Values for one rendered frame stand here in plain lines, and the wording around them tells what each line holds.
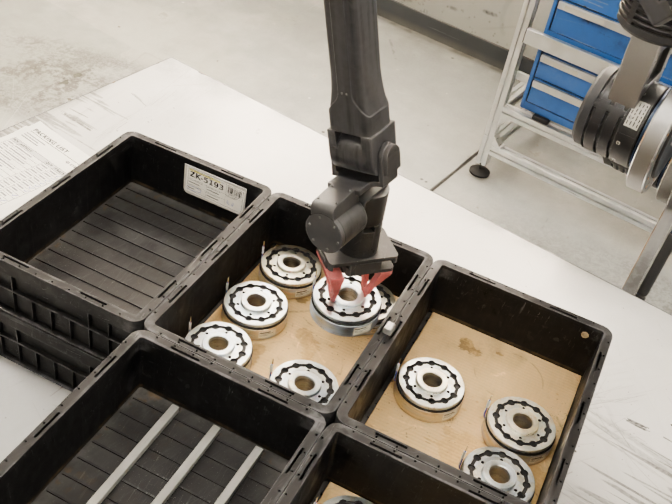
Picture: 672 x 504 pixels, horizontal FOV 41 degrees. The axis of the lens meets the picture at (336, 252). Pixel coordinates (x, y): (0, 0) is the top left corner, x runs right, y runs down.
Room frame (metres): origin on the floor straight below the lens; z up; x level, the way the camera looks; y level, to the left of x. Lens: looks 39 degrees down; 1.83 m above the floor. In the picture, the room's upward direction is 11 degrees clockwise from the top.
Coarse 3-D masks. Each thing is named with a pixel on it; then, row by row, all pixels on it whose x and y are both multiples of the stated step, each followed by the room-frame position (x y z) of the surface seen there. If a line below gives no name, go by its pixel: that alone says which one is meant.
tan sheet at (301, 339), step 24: (216, 312) 1.02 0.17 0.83; (288, 312) 1.06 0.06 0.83; (288, 336) 1.00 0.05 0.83; (312, 336) 1.01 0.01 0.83; (336, 336) 1.02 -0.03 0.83; (360, 336) 1.03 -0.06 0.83; (264, 360) 0.94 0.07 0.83; (288, 360) 0.95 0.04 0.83; (312, 360) 0.96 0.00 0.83; (336, 360) 0.97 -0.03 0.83
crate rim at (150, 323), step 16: (304, 208) 1.21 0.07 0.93; (416, 256) 1.14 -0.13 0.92; (416, 272) 1.10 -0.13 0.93; (176, 288) 0.95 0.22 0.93; (160, 304) 0.91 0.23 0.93; (400, 304) 1.02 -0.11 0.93; (384, 320) 0.97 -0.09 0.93; (160, 336) 0.85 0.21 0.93; (176, 336) 0.86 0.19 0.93; (384, 336) 0.94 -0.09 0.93; (208, 352) 0.84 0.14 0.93; (368, 352) 0.90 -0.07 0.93; (240, 368) 0.82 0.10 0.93; (352, 368) 0.86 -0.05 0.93; (272, 384) 0.81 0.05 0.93; (352, 384) 0.84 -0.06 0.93; (304, 400) 0.79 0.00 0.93; (336, 400) 0.80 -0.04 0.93
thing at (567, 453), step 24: (432, 264) 1.13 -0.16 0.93; (504, 288) 1.10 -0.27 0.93; (408, 312) 1.00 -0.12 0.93; (552, 312) 1.07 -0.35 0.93; (600, 360) 0.98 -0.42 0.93; (360, 384) 0.85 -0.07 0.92; (360, 432) 0.76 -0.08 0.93; (576, 432) 0.83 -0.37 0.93; (480, 480) 0.72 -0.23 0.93; (552, 480) 0.74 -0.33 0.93
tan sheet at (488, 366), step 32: (448, 320) 1.11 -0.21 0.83; (416, 352) 1.02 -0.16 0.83; (448, 352) 1.04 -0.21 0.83; (480, 352) 1.05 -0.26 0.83; (512, 352) 1.07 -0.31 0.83; (480, 384) 0.98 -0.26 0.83; (512, 384) 0.99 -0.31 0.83; (544, 384) 1.01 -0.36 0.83; (576, 384) 1.02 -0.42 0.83; (384, 416) 0.88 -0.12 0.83; (480, 416) 0.92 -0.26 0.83; (416, 448) 0.83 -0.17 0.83; (448, 448) 0.84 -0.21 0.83
